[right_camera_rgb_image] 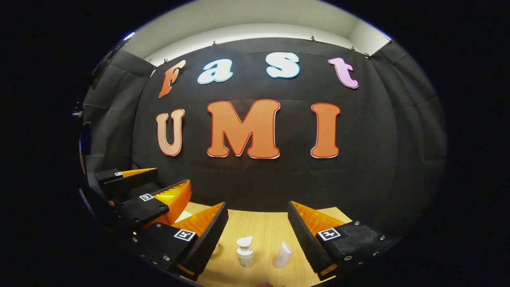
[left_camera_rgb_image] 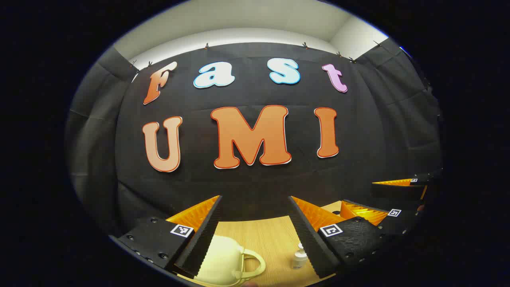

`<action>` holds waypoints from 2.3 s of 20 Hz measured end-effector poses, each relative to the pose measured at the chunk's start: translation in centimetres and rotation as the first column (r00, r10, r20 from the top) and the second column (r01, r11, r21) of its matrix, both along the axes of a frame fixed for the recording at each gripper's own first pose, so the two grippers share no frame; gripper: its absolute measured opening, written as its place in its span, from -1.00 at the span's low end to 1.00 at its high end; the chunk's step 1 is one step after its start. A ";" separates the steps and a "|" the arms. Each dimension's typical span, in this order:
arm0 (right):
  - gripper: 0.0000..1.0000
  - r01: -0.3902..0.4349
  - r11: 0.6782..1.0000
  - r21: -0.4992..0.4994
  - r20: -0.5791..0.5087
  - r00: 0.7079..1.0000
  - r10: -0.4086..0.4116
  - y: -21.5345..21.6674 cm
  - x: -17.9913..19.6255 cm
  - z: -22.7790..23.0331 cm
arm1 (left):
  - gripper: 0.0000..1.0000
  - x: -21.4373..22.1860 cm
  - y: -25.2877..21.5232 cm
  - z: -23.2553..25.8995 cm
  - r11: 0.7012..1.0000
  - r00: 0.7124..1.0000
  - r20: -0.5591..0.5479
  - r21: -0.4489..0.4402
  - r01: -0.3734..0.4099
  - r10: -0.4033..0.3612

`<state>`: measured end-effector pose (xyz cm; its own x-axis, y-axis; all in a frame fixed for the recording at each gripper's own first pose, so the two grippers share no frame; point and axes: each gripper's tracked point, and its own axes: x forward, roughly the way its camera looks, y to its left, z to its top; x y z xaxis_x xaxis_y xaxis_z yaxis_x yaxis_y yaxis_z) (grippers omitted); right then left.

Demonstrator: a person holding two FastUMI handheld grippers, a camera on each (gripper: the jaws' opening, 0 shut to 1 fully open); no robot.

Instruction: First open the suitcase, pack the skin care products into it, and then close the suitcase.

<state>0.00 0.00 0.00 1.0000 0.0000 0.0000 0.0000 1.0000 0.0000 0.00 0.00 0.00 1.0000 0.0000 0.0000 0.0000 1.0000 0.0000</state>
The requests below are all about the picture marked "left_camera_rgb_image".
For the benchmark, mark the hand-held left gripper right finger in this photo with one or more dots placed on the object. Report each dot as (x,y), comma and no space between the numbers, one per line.
(305,235)

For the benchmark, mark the pale yellow suitcase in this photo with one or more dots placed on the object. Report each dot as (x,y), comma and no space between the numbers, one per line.
(223,259)

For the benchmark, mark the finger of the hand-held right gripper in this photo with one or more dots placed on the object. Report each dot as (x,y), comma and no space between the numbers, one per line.
(398,191)
(398,225)

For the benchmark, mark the white pump bottle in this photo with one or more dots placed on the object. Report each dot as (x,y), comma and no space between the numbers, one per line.
(299,258)

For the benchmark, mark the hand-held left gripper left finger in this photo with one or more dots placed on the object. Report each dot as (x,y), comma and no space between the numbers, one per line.
(205,235)

